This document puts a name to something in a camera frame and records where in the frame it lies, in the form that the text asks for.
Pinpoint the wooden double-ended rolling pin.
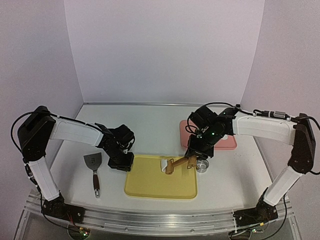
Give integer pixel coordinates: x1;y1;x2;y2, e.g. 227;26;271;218
165;157;197;175

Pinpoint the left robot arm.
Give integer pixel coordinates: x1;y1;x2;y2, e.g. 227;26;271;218
10;106;135;224

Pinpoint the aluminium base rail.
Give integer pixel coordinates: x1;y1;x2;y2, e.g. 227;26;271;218
13;191;302;240

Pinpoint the round metal cutter ring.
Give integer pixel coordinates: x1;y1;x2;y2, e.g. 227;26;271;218
196;160;211;174

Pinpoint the white dough lump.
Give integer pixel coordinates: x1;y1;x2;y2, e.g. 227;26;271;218
160;159;168;173

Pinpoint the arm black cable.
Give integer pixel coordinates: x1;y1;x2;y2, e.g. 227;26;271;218
9;111;56;153
184;101;320;176

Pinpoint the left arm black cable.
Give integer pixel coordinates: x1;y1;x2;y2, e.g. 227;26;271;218
9;111;56;153

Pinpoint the metal scraper with wooden handle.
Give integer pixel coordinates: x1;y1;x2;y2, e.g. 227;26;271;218
83;152;102;199

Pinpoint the yellow plastic tray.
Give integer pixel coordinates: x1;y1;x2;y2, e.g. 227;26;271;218
124;155;198;200

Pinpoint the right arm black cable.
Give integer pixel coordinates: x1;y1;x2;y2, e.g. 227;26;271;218
184;101;320;176

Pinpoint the pink plastic tray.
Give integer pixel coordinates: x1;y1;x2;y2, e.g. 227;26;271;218
179;120;238;151

